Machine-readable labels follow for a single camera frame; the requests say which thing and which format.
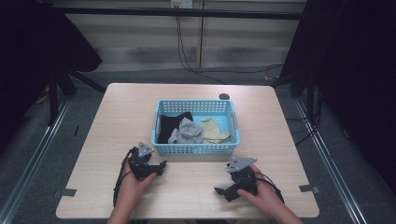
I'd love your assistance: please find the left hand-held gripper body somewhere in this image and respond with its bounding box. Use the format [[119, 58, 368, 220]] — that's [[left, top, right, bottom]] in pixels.
[[127, 141, 161, 182]]

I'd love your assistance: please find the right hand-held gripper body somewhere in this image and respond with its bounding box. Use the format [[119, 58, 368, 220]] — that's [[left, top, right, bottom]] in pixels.
[[225, 157, 259, 200]]

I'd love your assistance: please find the person's left hand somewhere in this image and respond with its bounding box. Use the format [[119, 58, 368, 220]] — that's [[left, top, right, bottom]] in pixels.
[[119, 163, 158, 201]]

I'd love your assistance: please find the person's right hand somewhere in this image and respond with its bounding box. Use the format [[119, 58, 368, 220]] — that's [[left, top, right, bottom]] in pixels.
[[236, 164, 283, 213]]

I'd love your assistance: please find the light blue plastic basket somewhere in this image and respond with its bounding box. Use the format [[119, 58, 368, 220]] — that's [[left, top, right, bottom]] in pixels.
[[150, 99, 241, 157]]

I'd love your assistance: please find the black sock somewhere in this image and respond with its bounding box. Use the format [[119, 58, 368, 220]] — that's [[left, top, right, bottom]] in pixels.
[[156, 111, 194, 145]]

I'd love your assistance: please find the grey sock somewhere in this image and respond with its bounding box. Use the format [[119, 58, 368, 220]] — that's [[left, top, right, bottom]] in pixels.
[[167, 117, 205, 145]]

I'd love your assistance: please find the cream sock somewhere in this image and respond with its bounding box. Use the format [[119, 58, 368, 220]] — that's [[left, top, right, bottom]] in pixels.
[[199, 118, 232, 145]]

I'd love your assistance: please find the grey tape strip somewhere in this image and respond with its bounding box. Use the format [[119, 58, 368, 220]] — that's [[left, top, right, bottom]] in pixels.
[[52, 188, 78, 199], [298, 184, 321, 194]]

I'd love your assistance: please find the black metal stand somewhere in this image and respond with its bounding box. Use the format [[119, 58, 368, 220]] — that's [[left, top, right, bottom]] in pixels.
[[46, 63, 107, 126], [268, 68, 317, 124]]

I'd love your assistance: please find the black curtain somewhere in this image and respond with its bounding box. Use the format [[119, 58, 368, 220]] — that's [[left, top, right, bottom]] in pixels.
[[279, 0, 396, 194], [0, 0, 104, 150]]

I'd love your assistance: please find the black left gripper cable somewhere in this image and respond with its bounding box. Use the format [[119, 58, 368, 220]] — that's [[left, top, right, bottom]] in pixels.
[[112, 147, 138, 208]]

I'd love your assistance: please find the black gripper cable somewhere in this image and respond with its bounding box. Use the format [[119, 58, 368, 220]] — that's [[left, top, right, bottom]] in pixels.
[[112, 147, 138, 208], [254, 172, 286, 205]]

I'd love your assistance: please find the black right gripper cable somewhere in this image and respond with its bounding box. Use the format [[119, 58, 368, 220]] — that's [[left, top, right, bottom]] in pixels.
[[254, 172, 286, 205]]

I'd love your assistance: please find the black floor cable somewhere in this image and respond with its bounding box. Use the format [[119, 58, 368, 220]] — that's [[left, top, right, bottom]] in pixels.
[[285, 92, 323, 147]]

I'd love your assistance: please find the metal floor rail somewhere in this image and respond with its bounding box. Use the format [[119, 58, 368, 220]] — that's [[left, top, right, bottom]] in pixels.
[[293, 97, 370, 224], [0, 98, 72, 224]]

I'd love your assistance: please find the black wall cable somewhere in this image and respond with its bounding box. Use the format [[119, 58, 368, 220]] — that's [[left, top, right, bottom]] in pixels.
[[175, 7, 285, 86]]

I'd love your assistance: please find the black horizontal frame bar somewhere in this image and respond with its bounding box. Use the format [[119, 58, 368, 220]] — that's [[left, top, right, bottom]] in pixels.
[[50, 5, 304, 21]]

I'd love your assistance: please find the white wall socket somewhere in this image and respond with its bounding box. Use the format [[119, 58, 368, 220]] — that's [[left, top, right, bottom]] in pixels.
[[170, 0, 194, 9]]

